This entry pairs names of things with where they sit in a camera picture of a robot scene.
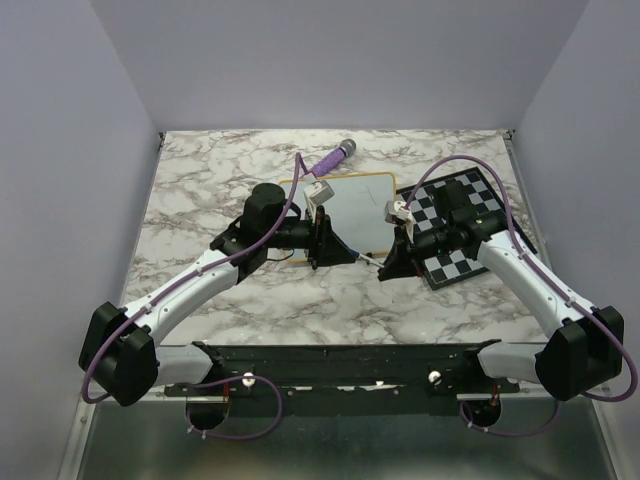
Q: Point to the black white chessboard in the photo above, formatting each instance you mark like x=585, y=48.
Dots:
x=453, y=215

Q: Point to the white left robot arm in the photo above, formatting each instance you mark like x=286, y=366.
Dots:
x=123, y=351

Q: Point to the white marker pen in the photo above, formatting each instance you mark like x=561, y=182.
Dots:
x=367, y=259

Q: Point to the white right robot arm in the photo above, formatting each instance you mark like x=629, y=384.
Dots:
x=583, y=341

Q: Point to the purple glitter microphone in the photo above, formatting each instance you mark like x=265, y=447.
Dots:
x=343, y=151

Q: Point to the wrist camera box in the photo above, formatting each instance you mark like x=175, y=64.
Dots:
x=396, y=212
x=318, y=192

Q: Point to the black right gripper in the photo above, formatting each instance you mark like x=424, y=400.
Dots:
x=403, y=256

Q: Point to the yellow framed whiteboard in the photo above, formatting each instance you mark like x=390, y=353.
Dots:
x=356, y=212

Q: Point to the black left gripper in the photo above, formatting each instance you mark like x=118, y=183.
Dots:
x=326, y=248

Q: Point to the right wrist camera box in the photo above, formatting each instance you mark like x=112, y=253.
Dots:
x=396, y=212

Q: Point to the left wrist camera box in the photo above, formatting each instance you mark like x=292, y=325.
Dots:
x=318, y=192

